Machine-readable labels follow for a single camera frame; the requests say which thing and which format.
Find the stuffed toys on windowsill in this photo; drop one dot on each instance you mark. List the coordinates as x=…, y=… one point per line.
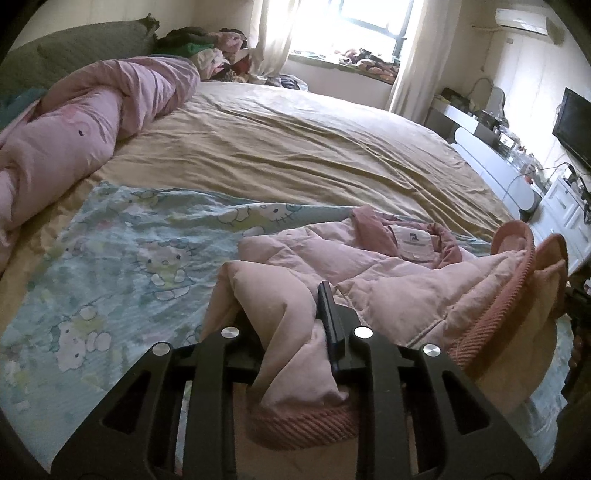
x=367, y=60

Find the window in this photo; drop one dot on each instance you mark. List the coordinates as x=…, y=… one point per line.
x=351, y=23

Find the black television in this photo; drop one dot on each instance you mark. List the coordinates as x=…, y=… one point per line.
x=575, y=124

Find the cartoon print blanket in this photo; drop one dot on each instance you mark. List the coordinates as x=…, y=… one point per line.
x=129, y=258

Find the white cluttered desk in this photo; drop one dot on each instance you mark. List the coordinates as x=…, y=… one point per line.
x=466, y=115

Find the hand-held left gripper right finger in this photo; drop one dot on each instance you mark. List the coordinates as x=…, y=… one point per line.
x=328, y=323

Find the grey-green pillow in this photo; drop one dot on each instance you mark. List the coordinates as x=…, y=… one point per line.
x=69, y=50

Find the white drawer cabinet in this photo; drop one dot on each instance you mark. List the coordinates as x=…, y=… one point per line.
x=563, y=217

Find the pink duvet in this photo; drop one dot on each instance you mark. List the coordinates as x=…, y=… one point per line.
x=78, y=124

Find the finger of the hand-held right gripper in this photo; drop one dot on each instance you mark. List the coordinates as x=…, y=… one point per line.
x=579, y=302

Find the bed with tan sheet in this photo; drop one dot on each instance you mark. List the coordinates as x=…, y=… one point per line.
x=300, y=143

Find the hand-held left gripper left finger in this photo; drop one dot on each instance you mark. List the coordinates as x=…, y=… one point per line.
x=221, y=350

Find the cream curtain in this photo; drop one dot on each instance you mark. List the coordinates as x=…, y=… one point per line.
x=274, y=37
x=413, y=60

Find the pink quilted jacket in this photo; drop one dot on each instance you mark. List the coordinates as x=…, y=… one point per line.
x=392, y=286

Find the white air conditioner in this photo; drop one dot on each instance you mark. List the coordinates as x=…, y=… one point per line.
x=521, y=18

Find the pile of clothes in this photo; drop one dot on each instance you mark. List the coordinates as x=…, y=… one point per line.
x=207, y=50

